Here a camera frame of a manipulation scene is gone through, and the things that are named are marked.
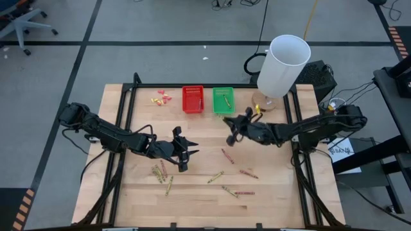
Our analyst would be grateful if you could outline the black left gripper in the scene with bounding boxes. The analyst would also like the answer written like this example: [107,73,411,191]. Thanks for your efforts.
[149,126,200,173]

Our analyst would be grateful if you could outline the red plastic basket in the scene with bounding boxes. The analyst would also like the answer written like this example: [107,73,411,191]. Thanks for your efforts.
[182,85,206,114]

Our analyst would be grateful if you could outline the black cable bundle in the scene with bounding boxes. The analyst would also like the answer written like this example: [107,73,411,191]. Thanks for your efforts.
[210,0,263,9]

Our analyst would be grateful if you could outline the black side workstation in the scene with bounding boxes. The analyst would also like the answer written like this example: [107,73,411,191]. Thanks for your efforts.
[332,56,411,215]

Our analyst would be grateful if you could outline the black coiled floor cable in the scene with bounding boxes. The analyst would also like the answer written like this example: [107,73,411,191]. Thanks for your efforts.
[243,0,270,76]

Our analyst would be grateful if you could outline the black metal table frame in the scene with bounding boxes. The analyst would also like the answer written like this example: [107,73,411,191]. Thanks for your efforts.
[76,72,346,231]

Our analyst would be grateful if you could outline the black perforated box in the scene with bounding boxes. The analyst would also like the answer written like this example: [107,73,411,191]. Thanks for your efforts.
[293,60,338,104]

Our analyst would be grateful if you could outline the yellow hanging cable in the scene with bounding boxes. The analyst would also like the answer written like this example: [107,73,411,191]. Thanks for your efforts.
[303,0,320,41]

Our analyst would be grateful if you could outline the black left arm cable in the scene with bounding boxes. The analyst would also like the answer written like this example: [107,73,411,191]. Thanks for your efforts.
[60,128,109,185]

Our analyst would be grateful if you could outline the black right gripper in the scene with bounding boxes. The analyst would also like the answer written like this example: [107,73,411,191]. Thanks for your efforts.
[223,107,275,147]

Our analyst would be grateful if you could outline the white shade wooden base lamp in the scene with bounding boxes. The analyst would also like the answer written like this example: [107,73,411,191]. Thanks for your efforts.
[251,34,311,112]

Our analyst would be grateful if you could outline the grey base office chair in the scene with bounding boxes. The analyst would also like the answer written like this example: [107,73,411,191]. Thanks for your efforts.
[0,0,59,56]

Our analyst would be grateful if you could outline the white printed paper sheet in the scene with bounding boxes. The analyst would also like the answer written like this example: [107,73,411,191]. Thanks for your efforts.
[327,137,362,175]

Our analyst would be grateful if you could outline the orange striped black floor mat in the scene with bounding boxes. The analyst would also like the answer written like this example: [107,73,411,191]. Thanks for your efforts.
[387,25,411,62]
[0,187,36,231]

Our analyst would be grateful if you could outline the green plastic basket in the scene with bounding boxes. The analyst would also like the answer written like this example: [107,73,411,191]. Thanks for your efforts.
[212,87,236,116]

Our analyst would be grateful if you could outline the black device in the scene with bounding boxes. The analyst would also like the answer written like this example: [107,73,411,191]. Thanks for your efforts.
[394,69,411,99]

